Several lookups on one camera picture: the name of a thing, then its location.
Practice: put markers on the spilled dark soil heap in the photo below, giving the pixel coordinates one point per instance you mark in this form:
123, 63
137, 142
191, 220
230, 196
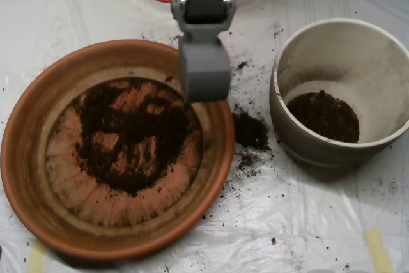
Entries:
249, 129

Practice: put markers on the white ceramic pot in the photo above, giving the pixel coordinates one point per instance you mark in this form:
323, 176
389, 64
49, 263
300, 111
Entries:
319, 154

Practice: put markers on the terracotta clay bowl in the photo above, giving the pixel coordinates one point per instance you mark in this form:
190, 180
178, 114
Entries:
25, 158

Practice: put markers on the white plastic sheet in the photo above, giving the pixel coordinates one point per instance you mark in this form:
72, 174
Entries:
287, 206

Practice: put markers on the beige masking tape strip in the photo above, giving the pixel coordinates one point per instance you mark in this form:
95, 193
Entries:
378, 250
35, 258

